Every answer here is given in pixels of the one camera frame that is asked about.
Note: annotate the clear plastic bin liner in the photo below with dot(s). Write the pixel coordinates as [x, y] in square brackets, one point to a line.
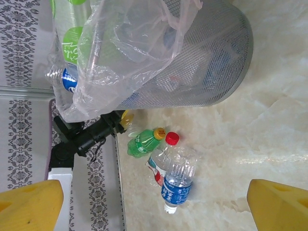
[108, 79]

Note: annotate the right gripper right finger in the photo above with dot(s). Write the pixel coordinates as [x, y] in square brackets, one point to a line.
[281, 211]

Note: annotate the green bottle yellow cap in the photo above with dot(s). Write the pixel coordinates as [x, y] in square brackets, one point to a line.
[142, 143]

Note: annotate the aluminium left frame post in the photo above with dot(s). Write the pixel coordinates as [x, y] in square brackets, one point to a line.
[24, 92]

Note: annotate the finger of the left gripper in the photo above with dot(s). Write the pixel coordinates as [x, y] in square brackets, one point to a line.
[126, 119]

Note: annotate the clear bottle green label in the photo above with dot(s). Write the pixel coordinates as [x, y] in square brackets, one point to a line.
[72, 43]

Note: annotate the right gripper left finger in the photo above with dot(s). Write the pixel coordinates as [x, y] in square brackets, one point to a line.
[29, 209]

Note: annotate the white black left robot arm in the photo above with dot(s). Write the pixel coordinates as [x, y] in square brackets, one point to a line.
[60, 174]

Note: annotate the clear bottle red cap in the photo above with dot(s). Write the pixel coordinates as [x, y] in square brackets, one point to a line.
[156, 166]

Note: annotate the aluminium left side rail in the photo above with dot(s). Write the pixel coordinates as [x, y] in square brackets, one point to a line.
[120, 192]

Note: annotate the blue label clear plastic bottle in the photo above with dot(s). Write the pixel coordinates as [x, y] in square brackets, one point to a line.
[68, 78]
[176, 190]

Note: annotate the grey metal mesh bin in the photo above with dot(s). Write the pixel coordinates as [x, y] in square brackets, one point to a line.
[204, 60]

